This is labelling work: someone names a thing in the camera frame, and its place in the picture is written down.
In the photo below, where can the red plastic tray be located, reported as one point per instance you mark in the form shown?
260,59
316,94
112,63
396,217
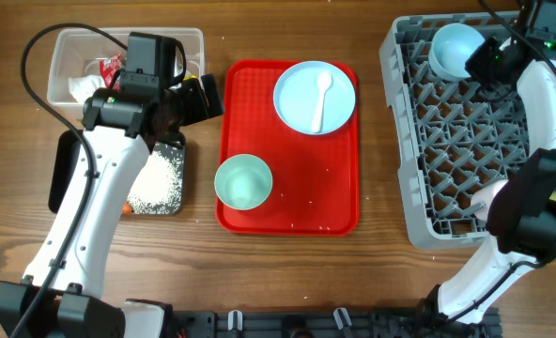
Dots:
315,177

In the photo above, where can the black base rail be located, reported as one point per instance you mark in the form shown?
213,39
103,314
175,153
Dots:
381,323

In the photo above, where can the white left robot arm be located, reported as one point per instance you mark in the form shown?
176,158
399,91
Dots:
146,103

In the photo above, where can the grey dishwasher rack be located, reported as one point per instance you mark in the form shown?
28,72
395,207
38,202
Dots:
454,138

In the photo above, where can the small light blue bowl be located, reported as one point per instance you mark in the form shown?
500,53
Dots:
451,47

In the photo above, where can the white rice pile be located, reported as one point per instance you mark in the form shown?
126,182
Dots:
158,187

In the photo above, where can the green bowl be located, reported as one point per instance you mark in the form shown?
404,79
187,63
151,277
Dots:
243,182

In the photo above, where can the large light blue plate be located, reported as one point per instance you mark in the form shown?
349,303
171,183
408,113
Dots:
295,97

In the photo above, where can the red foil wrapper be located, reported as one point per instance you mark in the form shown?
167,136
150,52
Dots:
109,66

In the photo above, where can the clear plastic waste bin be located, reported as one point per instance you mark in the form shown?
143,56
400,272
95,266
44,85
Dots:
78,50

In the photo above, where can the white plastic spoon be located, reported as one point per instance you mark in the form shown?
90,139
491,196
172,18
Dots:
324,82

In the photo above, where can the orange carrot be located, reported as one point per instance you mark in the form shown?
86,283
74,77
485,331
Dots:
127,209

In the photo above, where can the black rectangular tray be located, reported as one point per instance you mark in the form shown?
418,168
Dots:
66,159

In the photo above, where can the crumpled white tissue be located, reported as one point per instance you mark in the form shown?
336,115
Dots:
84,87

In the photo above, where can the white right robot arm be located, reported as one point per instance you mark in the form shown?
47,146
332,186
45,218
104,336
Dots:
520,213

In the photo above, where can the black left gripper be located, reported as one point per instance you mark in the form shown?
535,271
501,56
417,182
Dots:
203,100

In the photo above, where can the pink plastic cup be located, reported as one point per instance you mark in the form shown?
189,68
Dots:
484,198

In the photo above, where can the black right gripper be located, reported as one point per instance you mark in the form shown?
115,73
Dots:
474,62

